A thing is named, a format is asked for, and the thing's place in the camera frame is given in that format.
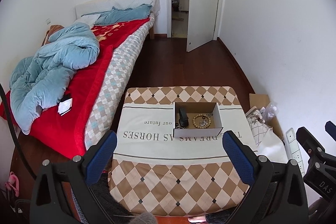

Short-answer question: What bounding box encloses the clear crinkled plastic wrap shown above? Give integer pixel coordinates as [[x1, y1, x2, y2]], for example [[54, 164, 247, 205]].
[[260, 102, 278, 122]]

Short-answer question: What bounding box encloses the wooden bead bracelet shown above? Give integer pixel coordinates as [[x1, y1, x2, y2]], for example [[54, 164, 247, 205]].
[[192, 113, 213, 128]]

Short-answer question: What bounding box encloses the light blue quilt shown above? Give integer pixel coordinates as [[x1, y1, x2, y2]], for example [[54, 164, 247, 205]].
[[9, 23, 100, 135]]

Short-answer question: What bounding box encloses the flat brown cardboard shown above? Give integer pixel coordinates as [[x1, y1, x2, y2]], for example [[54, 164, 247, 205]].
[[249, 93, 284, 140]]

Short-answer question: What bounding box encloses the white paper card on bed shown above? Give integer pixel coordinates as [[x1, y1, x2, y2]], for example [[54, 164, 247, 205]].
[[58, 98, 72, 116]]

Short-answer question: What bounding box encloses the blue-grey pillow blanket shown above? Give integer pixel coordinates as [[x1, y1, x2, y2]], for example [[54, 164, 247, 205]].
[[87, 4, 152, 26]]

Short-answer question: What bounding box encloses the floral checkered cloth bag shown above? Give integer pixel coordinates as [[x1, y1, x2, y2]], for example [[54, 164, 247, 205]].
[[245, 106, 273, 147]]

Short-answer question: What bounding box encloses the red blanket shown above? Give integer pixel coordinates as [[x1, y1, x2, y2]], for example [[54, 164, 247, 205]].
[[1, 18, 150, 158]]

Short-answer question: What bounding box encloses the diamond pattern tablecloth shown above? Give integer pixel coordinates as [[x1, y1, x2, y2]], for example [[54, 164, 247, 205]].
[[108, 86, 256, 217]]

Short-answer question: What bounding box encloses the white power strip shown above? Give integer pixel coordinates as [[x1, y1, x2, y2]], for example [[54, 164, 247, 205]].
[[284, 128, 305, 177]]

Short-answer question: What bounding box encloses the open white cardboard box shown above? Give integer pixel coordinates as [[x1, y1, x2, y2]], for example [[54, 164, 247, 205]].
[[173, 102, 223, 141]]

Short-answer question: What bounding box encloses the pink slipper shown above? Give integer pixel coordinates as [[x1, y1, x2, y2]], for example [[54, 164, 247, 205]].
[[5, 172, 19, 197]]

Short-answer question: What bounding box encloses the black smart band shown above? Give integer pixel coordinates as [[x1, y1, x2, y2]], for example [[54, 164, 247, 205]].
[[179, 107, 189, 128]]

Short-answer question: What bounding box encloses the bed with checkered mattress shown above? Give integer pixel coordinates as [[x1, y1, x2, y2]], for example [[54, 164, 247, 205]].
[[1, 0, 160, 158]]

